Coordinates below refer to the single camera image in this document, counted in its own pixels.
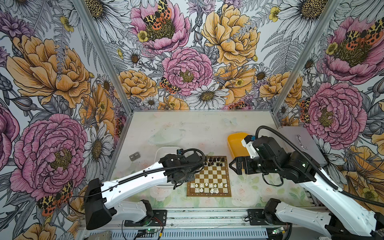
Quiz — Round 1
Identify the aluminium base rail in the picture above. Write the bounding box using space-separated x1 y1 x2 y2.
78 206 334 230

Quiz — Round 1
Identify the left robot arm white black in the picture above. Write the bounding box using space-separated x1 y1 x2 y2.
84 149 206 230

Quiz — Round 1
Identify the wooden chess board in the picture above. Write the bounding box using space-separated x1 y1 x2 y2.
187 156 232 198

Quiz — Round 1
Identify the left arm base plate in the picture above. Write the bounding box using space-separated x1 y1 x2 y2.
124 210 168 227

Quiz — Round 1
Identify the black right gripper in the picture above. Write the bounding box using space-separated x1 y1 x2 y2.
229 156 280 175

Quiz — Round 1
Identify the yellow plastic tray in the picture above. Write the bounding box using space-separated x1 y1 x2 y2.
227 133 250 159

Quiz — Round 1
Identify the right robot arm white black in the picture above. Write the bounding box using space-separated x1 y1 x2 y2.
228 133 384 240

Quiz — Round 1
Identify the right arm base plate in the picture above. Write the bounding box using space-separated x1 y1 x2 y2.
244 209 290 226

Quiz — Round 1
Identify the aluminium corner post right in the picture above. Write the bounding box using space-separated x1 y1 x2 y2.
272 0 340 114

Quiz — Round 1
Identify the white plastic tray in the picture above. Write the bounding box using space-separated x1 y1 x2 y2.
155 147 179 189

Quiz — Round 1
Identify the grey metal box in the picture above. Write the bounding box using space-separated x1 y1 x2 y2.
278 127 327 179

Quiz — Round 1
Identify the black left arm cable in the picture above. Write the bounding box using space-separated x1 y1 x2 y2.
67 148 207 215

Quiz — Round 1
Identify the aluminium corner post left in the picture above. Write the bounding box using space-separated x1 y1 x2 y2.
70 0 134 116

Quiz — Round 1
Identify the small grey bracket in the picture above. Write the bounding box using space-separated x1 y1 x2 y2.
129 152 141 162

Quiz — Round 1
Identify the aluminium corner post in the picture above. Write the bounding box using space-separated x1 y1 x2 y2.
70 0 134 116
272 0 340 114

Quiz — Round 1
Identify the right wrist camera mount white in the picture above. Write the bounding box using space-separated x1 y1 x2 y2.
241 135 259 159

